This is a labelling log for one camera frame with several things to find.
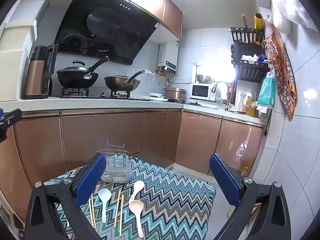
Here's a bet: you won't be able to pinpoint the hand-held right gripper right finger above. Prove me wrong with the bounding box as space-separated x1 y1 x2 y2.
209 153 292 240

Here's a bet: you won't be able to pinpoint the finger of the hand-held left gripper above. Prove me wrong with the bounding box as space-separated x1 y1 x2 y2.
0 107 23 142

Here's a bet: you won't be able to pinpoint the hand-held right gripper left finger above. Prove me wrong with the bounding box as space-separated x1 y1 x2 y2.
24 152 107 240

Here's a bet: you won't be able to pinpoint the light blue plastic spoon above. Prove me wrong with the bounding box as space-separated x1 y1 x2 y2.
98 188 112 223

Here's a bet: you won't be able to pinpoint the clear plastic utensil holder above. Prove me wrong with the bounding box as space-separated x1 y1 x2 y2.
100 141 133 182

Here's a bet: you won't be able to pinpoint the white plastic spoon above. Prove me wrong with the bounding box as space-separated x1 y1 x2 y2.
129 181 145 203

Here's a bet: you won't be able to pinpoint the pink plastic spoon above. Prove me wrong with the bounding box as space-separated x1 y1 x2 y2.
129 200 145 238

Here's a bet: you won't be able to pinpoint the oil bottle with yellow cap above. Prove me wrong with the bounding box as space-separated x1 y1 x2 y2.
237 165 250 178

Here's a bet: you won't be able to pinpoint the brown electric kettle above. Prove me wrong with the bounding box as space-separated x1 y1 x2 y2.
24 44 59 100

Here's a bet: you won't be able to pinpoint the zigzag patterned cloth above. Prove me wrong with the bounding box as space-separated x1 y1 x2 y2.
44 156 217 240

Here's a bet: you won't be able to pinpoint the white appliance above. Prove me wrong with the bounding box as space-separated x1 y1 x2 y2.
0 19 38 102

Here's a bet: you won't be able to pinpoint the gas stove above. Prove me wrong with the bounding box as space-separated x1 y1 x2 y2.
59 87 150 101

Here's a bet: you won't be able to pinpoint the clear spray bottle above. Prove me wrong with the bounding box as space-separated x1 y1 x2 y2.
237 92 247 113

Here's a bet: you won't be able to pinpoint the black wok with lid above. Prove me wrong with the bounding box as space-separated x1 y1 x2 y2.
57 56 110 89

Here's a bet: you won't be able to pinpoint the yellow detergent bottle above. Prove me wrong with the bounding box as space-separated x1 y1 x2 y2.
246 94 258 117

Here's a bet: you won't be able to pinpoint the white microwave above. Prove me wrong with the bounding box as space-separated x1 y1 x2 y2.
189 82 217 100

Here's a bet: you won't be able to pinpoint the teal plastic bag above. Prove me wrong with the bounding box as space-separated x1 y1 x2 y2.
257 71 277 109

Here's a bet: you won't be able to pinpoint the steel faucet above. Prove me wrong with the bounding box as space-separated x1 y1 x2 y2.
211 81 230 111

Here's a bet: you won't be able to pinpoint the brown rice cooker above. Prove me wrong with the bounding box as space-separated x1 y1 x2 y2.
164 87 187 100

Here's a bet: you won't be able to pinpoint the dark wok with glass lid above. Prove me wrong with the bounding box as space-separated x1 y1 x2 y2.
104 70 145 92

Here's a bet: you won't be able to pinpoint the white plates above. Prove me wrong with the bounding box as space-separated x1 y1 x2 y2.
142 93 169 102

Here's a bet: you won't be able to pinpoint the black dish rack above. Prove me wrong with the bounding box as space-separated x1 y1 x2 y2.
229 26 269 82

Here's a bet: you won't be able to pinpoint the brown patterned apron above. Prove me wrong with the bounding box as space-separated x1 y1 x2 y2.
265 25 298 119

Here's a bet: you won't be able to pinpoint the white water heater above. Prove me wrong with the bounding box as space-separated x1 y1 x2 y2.
157 41 179 75

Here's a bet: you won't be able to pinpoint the black range hood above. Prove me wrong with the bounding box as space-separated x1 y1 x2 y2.
54 0 162 66

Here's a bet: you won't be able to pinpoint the yellow roll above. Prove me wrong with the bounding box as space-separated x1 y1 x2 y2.
254 13 264 30

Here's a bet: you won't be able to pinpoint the white plastic bags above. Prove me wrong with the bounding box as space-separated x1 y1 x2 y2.
269 0 318 29

